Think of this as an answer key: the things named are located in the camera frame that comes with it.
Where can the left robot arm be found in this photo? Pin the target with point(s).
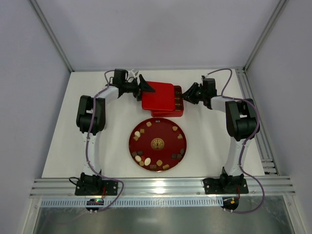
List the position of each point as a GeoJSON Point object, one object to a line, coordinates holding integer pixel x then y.
{"type": "Point", "coordinates": [91, 115]}

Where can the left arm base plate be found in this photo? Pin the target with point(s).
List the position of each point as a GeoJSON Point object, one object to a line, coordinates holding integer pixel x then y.
{"type": "Point", "coordinates": [101, 187]}

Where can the tan fluted chocolate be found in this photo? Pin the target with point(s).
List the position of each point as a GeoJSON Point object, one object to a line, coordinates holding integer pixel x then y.
{"type": "Point", "coordinates": [159, 163]}

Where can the right frame post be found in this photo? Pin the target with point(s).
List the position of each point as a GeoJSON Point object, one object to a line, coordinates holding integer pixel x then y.
{"type": "Point", "coordinates": [269, 26]}

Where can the white oval chocolate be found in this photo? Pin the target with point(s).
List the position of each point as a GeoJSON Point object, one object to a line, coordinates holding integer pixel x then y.
{"type": "Point", "coordinates": [147, 161]}

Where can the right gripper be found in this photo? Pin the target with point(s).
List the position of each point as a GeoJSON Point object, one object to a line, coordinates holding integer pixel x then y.
{"type": "Point", "coordinates": [195, 92]}

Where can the round red tray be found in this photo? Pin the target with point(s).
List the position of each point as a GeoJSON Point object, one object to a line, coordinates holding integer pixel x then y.
{"type": "Point", "coordinates": [158, 142]}

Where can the red chocolate box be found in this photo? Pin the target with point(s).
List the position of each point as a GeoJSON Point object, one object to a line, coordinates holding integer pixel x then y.
{"type": "Point", "coordinates": [179, 106]}

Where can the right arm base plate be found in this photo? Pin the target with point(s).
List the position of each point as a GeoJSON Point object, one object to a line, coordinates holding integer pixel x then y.
{"type": "Point", "coordinates": [213, 186]}

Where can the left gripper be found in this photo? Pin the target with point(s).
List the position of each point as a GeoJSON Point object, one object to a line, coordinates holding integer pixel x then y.
{"type": "Point", "coordinates": [139, 88]}

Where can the right side rail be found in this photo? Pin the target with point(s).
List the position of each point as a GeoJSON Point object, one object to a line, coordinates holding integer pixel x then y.
{"type": "Point", "coordinates": [259, 155]}

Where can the white swirl chocolate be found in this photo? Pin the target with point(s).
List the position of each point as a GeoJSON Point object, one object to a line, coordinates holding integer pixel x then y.
{"type": "Point", "coordinates": [138, 158]}

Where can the aluminium front rail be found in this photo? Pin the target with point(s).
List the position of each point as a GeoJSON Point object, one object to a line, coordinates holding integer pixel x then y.
{"type": "Point", "coordinates": [188, 186]}

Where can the slotted cable duct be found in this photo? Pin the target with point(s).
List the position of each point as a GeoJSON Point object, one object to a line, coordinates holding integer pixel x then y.
{"type": "Point", "coordinates": [132, 202]}

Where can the red tin lid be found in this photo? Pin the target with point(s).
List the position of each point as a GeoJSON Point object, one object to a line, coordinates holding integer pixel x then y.
{"type": "Point", "coordinates": [163, 99]}

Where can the tan ribbed chocolate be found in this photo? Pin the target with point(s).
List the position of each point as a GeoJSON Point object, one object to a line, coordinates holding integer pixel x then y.
{"type": "Point", "coordinates": [165, 166]}

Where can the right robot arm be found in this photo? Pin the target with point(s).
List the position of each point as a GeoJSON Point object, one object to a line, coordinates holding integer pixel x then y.
{"type": "Point", "coordinates": [242, 123]}

